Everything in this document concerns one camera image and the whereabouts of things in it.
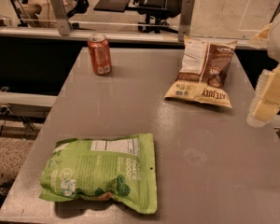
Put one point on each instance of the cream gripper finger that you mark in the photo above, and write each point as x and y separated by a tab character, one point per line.
260	38
266	103

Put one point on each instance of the orange soda can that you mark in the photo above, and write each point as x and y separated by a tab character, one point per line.
100	54

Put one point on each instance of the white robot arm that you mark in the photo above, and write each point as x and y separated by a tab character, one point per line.
273	40

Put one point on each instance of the brown chip bag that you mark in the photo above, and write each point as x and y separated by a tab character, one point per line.
205	66

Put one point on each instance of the green snack bag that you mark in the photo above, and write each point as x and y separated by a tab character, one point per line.
122	169

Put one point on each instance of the grey side shelf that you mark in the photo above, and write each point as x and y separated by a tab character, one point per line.
28	105

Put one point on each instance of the far right metal bracket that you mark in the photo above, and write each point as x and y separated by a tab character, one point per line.
276	12

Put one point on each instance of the right metal rail bracket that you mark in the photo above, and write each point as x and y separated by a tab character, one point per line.
185	18

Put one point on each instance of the metal rail bracket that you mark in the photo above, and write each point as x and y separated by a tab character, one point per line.
185	18
63	25

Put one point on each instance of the left metal rail bracket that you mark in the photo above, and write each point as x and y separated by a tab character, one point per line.
63	25

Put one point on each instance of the metal horizontal rail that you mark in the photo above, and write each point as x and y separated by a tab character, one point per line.
136	38

